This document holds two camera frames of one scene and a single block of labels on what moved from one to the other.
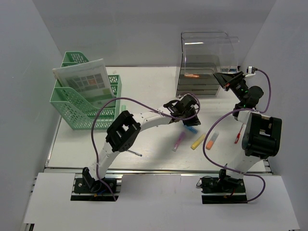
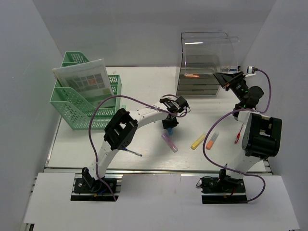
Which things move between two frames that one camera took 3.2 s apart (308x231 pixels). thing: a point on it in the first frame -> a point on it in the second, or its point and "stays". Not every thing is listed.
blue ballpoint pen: x=132 y=152 stays
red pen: x=238 y=135 stays
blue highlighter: x=191 y=128 -> x=170 y=131
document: x=90 y=78 stays
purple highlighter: x=183 y=134 -> x=170 y=142
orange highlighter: x=188 y=75 stays
